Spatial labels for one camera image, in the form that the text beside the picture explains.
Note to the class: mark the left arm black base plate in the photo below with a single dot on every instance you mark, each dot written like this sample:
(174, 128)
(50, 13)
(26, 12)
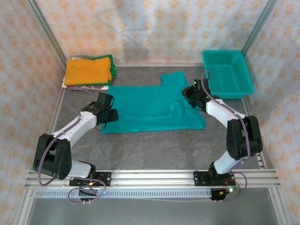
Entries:
(105, 177)

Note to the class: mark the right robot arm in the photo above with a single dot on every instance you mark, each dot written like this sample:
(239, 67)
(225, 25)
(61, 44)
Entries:
(218, 110)

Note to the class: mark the aluminium frame post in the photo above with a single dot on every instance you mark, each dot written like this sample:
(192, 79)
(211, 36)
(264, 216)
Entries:
(257, 25)
(47, 30)

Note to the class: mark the maroon patterned folded t-shirt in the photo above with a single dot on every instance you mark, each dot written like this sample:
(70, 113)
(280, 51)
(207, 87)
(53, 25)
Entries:
(84, 87)

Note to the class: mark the aluminium mounting rail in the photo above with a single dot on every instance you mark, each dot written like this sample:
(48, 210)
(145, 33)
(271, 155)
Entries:
(152, 178)

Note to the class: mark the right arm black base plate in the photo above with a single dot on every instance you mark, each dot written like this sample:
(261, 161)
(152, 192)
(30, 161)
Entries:
(200, 178)

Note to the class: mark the teal printed t-shirt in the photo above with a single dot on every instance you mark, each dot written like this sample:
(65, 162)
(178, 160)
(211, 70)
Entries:
(145, 105)

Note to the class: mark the orange folded t-shirt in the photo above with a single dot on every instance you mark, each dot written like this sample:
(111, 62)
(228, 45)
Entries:
(86, 71)

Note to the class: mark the teal plastic basket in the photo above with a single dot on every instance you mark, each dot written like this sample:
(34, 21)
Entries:
(225, 75)

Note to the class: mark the green folded t-shirt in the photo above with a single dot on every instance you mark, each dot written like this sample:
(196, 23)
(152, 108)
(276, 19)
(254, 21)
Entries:
(113, 68)

